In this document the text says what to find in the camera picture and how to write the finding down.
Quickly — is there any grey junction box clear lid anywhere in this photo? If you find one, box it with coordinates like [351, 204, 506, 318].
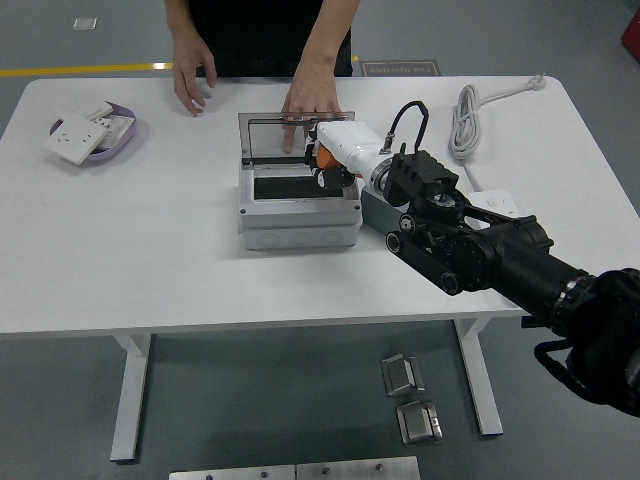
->
[236, 110, 364, 251]

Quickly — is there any white and black robot right hand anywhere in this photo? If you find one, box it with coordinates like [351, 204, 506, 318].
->
[302, 120, 389, 192]

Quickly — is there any person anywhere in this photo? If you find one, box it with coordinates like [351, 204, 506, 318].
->
[192, 0, 354, 79]

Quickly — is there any white table leg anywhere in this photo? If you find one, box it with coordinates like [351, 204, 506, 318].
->
[109, 332, 153, 462]
[452, 317, 504, 437]

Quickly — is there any large white socket panel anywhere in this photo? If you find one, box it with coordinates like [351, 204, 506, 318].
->
[42, 115, 109, 166]

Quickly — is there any orange cylinder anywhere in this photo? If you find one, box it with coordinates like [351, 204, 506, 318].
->
[314, 143, 347, 170]

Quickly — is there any purple oval tray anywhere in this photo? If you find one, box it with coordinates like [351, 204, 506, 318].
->
[48, 102, 138, 164]

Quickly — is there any white power cable with plug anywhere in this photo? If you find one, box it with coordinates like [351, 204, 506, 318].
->
[451, 73, 547, 194]

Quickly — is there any person's right hand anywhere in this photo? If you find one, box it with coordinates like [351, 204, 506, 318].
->
[172, 35, 219, 119]

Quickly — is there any person's left hand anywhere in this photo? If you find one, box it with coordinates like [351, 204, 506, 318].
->
[279, 74, 344, 155]

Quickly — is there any slim white socket panel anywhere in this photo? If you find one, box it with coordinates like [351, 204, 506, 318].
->
[49, 98, 114, 122]

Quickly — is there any printed white switch panel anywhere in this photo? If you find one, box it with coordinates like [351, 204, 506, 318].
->
[96, 114, 135, 150]

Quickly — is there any red object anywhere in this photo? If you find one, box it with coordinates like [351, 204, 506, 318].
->
[619, 10, 640, 51]

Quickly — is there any grey cube with round hole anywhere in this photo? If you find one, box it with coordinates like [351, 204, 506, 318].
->
[360, 187, 401, 236]

